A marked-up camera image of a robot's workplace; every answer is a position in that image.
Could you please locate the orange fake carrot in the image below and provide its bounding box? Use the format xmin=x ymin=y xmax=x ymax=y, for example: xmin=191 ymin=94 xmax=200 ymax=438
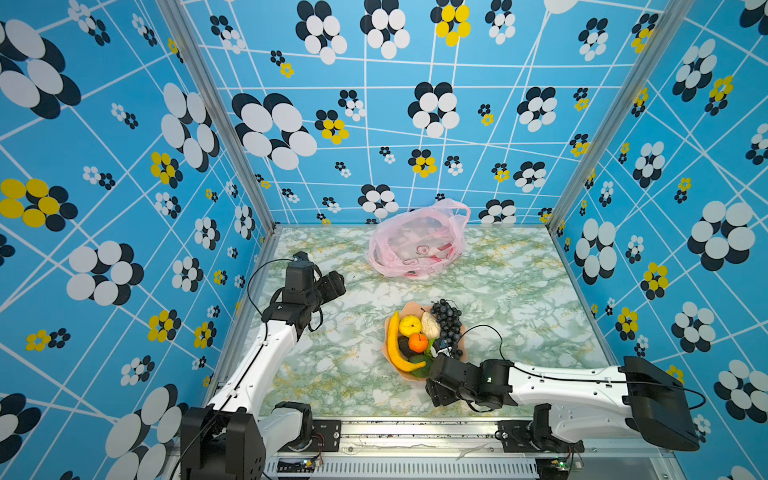
xmin=409 ymin=333 xmax=429 ymax=354

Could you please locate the dark fake grape bunch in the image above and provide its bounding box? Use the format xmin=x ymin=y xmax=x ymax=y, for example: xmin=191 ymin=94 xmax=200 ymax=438
xmin=429 ymin=299 xmax=465 ymax=360

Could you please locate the beige fake garlic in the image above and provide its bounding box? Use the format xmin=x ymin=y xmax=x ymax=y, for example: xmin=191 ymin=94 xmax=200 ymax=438
xmin=421 ymin=311 xmax=441 ymax=340

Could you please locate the yellow fake banana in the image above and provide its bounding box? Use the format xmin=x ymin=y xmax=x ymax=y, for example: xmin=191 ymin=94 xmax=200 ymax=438
xmin=386 ymin=310 xmax=428 ymax=374

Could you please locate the yellow fake pear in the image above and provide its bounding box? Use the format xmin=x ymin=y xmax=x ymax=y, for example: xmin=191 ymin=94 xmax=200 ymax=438
xmin=398 ymin=315 xmax=422 ymax=337

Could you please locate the pink translucent plastic bag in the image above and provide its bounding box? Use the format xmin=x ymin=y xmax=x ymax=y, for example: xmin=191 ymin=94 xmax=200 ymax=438
xmin=367 ymin=199 xmax=471 ymax=279

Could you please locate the green fake lime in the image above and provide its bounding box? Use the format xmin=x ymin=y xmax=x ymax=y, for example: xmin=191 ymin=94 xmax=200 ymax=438
xmin=409 ymin=355 xmax=433 ymax=379

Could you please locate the green fake kiwi half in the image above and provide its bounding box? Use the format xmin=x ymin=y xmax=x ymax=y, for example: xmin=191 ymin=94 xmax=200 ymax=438
xmin=427 ymin=338 xmax=451 ymax=358

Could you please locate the dark green fake avocado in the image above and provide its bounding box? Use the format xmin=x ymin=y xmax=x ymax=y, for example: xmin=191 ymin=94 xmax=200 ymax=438
xmin=398 ymin=336 xmax=416 ymax=359

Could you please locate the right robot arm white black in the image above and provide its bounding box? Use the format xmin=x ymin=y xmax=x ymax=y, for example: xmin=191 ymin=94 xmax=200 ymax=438
xmin=426 ymin=354 xmax=700 ymax=453

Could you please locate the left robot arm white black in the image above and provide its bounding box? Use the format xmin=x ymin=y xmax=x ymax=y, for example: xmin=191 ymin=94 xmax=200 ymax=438
xmin=169 ymin=252 xmax=346 ymax=479

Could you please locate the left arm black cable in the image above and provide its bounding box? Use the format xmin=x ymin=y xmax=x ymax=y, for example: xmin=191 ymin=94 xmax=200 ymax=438
xmin=245 ymin=257 xmax=295 ymax=325

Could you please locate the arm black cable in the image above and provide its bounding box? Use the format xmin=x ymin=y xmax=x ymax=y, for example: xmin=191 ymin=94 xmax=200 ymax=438
xmin=458 ymin=323 xmax=708 ymax=415
xmin=245 ymin=257 xmax=295 ymax=325

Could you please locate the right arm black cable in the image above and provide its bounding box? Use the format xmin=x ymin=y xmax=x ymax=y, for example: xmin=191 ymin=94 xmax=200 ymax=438
xmin=458 ymin=323 xmax=708 ymax=415

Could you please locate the left floor aluminium rail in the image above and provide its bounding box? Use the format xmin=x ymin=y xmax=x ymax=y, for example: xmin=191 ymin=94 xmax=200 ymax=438
xmin=203 ymin=225 xmax=282 ymax=406

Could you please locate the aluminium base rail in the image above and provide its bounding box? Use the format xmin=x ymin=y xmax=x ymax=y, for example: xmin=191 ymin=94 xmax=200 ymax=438
xmin=262 ymin=417 xmax=685 ymax=479

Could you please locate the left aluminium corner post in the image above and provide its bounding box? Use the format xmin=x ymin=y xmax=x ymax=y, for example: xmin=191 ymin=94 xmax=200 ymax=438
xmin=157 ymin=0 xmax=276 ymax=239

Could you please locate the aluminium corner post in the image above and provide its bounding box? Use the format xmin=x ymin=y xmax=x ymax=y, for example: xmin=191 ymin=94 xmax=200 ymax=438
xmin=157 ymin=0 xmax=276 ymax=239
xmin=547 ymin=0 xmax=694 ymax=236

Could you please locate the right aluminium corner post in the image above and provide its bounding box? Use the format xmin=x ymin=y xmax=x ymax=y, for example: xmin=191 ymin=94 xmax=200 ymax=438
xmin=547 ymin=0 xmax=694 ymax=236

